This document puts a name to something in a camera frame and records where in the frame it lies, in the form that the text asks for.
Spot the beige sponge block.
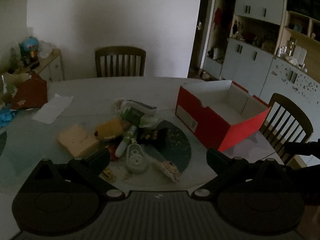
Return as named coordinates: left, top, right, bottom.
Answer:
left=57, top=124, right=99, bottom=158

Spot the white green tube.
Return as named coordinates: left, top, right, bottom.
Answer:
left=115, top=126, right=137, bottom=158

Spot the white tape dispenser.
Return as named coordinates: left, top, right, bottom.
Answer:
left=126, top=143, right=149, bottom=174

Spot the yellow plush toy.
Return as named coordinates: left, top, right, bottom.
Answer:
left=94, top=118, right=131, bottom=141

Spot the black remote control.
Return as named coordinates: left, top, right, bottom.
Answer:
left=136, top=128, right=160, bottom=145

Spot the plastic bag with box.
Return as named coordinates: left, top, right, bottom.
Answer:
left=113, top=99, right=160, bottom=128

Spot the dark wooden chair right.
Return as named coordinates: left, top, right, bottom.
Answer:
left=259, top=93, right=313, bottom=165

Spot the white paper towel sheet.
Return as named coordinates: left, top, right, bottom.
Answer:
left=32, top=94, right=74, bottom=124

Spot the red cardboard shoe box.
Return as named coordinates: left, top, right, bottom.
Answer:
left=175, top=80, right=270, bottom=152

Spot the blue glove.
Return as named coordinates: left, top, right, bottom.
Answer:
left=0, top=104, right=16, bottom=128

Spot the dark red cloth bag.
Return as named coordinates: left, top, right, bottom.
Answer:
left=10, top=73, right=48, bottom=110

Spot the wooden side cabinet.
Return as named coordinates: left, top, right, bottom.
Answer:
left=15, top=48, right=65, bottom=82

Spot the blue globe toy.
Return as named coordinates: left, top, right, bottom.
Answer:
left=19, top=37, right=39, bottom=54

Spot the light blue wall cabinet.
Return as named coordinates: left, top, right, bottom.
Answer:
left=203, top=0, right=320, bottom=106

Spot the dark wooden chair at wall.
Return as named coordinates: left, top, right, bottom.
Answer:
left=94, top=46, right=146, bottom=77

